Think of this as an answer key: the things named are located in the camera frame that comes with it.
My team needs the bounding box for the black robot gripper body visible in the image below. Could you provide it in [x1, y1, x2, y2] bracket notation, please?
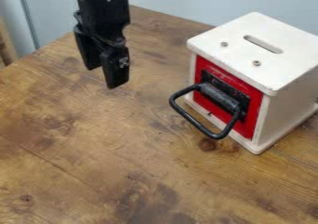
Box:
[75, 0, 131, 47]

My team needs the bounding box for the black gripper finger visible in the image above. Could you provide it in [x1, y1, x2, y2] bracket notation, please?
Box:
[99, 46, 131, 89]
[74, 25, 101, 71]

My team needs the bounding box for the red drawer front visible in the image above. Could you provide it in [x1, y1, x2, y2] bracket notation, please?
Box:
[194, 56, 264, 139]

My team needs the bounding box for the white wooden drawer box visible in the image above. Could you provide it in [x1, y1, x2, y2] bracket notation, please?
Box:
[187, 12, 318, 154]

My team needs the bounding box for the wooden chair edge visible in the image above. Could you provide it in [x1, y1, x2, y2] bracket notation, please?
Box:
[0, 17, 19, 69]

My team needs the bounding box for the black metal drawer handle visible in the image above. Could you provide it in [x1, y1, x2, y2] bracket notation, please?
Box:
[169, 69, 252, 140]

